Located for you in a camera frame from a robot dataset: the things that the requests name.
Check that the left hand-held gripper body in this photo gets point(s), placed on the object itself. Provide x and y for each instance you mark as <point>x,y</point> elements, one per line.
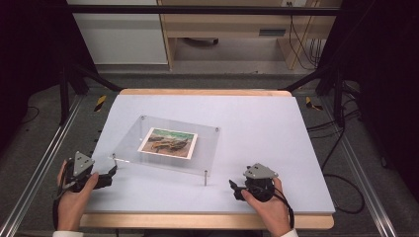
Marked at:
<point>81,164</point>

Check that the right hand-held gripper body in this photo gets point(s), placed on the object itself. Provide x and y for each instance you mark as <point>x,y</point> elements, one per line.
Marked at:
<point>260,184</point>

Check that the clear acrylic photo frame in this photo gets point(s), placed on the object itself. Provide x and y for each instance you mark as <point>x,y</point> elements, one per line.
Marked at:
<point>194,154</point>

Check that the painting print photo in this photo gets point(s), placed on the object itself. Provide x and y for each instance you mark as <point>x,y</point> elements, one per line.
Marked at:
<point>168,143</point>

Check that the person's right hand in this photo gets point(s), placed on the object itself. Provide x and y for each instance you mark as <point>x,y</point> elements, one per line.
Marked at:
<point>268,214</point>

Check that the person's left hand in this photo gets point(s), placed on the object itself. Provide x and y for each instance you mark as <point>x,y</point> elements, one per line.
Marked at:
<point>75,207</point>

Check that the white table mat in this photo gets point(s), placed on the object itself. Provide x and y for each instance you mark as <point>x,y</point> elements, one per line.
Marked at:
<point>263,138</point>

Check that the wooden table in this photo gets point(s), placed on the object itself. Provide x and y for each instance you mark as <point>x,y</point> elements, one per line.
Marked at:
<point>197,221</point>

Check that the person's right white sleeve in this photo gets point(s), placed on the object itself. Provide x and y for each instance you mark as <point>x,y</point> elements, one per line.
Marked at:
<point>290,234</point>

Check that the person's white sleeve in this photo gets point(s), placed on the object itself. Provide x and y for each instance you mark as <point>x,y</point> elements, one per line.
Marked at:
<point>67,234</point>
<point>290,234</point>

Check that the person's left white sleeve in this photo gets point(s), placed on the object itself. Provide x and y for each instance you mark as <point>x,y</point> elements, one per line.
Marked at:
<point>67,234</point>

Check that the yellow black tape marker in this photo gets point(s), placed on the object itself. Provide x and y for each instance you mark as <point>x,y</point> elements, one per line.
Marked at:
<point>100,103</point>
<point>309,103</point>

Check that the black metal stand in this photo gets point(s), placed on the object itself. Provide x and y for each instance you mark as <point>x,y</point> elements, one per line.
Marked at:
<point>64,95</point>
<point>338,98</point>

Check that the dark curtain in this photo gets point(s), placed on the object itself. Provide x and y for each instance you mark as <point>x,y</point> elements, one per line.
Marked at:
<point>29,49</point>
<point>388,82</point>

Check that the white cabinet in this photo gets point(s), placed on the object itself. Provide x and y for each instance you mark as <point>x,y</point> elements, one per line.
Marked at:
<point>122,39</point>

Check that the light wooden desk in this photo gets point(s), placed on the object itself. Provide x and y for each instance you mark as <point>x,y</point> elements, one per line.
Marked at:
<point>227,23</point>

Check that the black horizontal metal bar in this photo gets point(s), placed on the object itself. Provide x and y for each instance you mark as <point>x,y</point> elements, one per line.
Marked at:
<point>197,10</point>

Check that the aluminium floor rail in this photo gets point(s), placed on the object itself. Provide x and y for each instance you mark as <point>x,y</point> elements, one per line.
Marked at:
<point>42,164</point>
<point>362,171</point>

